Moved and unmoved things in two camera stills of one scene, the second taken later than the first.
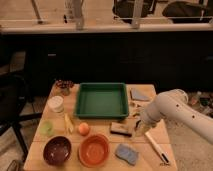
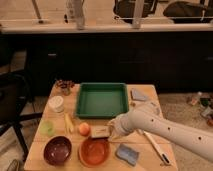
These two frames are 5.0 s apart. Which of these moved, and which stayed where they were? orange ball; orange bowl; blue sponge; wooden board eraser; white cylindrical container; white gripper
Moved: white gripper; wooden board eraser
Stayed: blue sponge; white cylindrical container; orange ball; orange bowl
